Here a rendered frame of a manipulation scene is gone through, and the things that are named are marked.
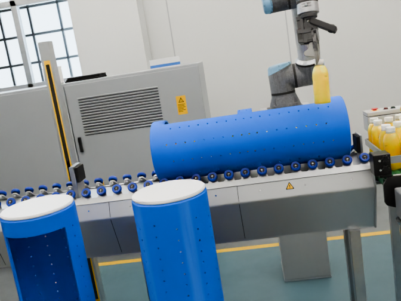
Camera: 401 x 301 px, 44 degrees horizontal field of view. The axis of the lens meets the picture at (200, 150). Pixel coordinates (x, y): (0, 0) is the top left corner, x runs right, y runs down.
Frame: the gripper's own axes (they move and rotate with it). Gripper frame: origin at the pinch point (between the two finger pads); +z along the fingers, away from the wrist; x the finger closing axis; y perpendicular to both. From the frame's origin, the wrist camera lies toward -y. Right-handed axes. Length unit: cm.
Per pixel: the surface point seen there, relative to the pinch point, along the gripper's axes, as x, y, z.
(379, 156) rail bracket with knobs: -1.8, -19.7, 41.8
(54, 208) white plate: 59, 95, 46
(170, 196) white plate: 52, 51, 46
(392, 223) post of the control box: -63, -22, 81
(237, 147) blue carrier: 4.1, 38.0, 32.0
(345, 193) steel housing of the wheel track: -12, -4, 57
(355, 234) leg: -20, -5, 77
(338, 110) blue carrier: -7.8, -4.9, 21.1
